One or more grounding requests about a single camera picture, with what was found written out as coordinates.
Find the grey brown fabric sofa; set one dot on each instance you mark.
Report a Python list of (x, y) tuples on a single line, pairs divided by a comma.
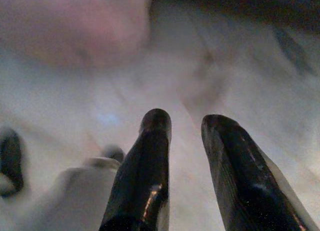
[(237, 3)]

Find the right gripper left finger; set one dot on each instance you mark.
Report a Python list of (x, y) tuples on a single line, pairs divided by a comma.
[(142, 178)]

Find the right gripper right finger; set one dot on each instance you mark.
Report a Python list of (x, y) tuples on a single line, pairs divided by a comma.
[(245, 186)]

